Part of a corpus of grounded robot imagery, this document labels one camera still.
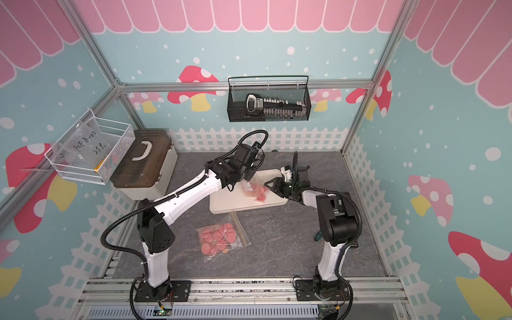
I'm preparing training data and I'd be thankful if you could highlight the ziploc bag of cookies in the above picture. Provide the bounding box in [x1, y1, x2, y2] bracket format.
[241, 177, 269, 202]
[197, 211, 251, 262]

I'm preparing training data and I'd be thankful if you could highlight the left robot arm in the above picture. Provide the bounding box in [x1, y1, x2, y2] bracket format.
[100, 129, 269, 290]

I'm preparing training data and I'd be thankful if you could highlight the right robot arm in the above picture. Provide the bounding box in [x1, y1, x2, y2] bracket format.
[265, 152, 363, 301]

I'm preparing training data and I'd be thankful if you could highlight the clear labelled plastic bag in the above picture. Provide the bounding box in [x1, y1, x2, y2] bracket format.
[58, 120, 113, 172]

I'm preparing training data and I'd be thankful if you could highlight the white rectangular tray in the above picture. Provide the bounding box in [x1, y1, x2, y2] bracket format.
[209, 169, 288, 214]

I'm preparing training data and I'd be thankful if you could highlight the socket set in basket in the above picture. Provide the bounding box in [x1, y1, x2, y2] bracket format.
[245, 94, 309, 121]

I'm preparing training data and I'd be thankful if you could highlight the white toolbox brown lid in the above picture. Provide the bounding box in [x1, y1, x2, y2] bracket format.
[110, 129, 178, 201]

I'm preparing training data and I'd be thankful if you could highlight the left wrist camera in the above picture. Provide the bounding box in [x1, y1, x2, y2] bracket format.
[231, 143, 265, 170]

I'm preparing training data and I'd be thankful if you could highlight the black wire mesh basket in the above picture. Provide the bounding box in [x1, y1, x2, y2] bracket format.
[227, 75, 311, 122]

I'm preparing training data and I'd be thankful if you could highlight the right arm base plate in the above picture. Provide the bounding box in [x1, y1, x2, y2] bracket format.
[293, 277, 351, 302]

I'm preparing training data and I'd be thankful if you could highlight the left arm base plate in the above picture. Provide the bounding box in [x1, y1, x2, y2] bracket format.
[135, 279, 192, 303]

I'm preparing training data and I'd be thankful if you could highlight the white wire basket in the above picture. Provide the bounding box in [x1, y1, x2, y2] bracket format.
[45, 109, 135, 185]

